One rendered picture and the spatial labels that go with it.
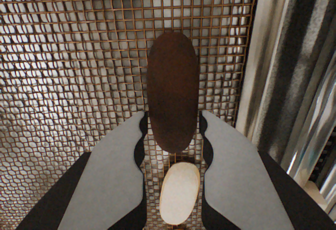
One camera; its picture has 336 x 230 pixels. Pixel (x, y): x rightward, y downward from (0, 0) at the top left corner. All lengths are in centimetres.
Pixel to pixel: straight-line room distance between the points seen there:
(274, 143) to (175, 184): 14
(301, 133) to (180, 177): 12
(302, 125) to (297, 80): 5
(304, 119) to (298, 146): 3
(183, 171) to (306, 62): 16
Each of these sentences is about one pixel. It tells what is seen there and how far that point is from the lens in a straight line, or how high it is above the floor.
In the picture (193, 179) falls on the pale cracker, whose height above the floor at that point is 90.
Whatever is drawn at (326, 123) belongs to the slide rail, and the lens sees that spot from 23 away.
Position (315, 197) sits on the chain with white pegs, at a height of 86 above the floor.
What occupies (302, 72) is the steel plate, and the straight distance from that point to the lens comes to 23.
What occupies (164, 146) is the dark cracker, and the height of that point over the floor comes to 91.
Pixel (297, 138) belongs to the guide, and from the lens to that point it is 22.
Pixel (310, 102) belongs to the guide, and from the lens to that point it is 20.
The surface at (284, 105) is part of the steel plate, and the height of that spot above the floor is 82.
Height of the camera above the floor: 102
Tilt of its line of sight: 59 degrees down
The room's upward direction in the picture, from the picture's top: 158 degrees counter-clockwise
